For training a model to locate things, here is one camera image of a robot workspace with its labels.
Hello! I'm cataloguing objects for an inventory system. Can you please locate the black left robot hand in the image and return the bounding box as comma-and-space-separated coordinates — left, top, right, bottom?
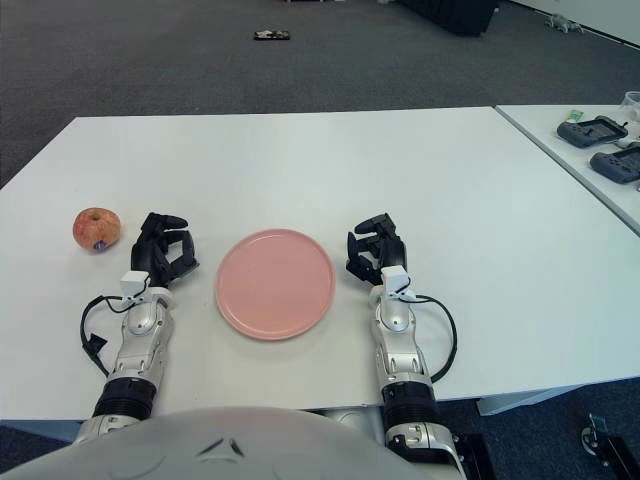
129, 211, 202, 291

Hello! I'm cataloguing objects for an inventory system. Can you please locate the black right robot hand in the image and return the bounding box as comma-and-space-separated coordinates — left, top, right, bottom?
344, 212, 409, 288

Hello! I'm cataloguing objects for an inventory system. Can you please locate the red-yellow apple with sticker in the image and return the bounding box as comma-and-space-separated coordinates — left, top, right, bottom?
73, 207, 123, 254

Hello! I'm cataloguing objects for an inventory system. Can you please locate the pink round plate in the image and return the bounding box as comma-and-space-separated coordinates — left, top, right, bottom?
215, 228, 336, 342

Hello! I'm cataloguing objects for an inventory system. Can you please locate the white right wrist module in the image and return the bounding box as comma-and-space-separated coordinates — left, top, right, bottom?
382, 266, 414, 301

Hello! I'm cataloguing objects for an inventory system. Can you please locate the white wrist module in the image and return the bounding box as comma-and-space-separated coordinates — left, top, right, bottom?
382, 266, 414, 301
120, 271, 151, 300

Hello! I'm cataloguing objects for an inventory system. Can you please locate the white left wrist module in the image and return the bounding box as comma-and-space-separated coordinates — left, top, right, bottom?
120, 271, 151, 300

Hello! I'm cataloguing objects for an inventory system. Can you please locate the grey robot torso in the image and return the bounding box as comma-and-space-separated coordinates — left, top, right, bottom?
0, 405, 436, 480

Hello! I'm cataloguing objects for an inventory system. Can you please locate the black cabinet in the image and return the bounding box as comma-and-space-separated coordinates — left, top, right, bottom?
394, 0, 501, 37

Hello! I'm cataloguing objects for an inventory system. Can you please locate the grey robot dog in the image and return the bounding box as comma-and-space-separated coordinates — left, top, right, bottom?
544, 13, 586, 35

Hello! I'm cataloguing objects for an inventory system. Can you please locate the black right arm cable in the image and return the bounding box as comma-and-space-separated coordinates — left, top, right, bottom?
407, 292, 457, 384

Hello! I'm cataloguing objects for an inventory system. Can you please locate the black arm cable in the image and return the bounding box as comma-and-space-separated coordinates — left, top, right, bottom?
407, 292, 457, 384
81, 284, 151, 376

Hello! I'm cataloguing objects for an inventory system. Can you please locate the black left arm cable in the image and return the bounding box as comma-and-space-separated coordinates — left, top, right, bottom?
81, 284, 151, 376

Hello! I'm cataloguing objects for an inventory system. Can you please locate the white table frame beam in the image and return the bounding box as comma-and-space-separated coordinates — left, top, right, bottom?
475, 384, 640, 417

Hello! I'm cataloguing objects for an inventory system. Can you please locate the grey handheld controller with cable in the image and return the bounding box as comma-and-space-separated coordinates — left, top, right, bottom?
556, 114, 629, 150

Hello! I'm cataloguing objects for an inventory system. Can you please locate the black caster wheel frame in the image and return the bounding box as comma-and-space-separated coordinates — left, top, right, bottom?
579, 412, 640, 480

